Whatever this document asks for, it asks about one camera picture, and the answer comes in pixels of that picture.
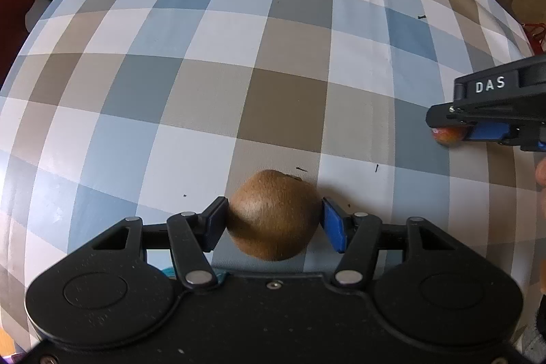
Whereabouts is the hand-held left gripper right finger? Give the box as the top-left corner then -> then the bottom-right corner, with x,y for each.
321,196 -> 460,289

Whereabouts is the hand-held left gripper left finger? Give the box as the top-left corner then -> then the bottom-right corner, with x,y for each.
91,196 -> 230,290

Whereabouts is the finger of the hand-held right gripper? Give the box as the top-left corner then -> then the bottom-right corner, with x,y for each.
464,121 -> 546,152
426,101 -> 520,130

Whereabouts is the red plum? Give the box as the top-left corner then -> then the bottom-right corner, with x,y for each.
433,126 -> 465,146

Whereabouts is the brown kiwi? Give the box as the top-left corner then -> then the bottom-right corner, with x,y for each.
226,170 -> 320,261

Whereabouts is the checkered tablecloth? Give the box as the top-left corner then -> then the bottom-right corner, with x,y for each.
0,0 -> 542,352

